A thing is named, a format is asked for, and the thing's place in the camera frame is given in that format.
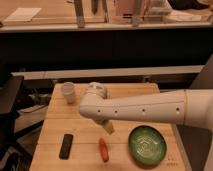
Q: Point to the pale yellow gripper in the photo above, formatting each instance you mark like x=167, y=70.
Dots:
x=108, y=126

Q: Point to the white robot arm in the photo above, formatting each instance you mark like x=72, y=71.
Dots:
x=190, y=107

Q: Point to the black eraser bar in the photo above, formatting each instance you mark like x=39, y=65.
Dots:
x=66, y=146

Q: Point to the black equipment at left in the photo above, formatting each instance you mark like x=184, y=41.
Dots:
x=8, y=99

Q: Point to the white paper sheet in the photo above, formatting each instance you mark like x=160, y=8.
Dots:
x=22, y=15

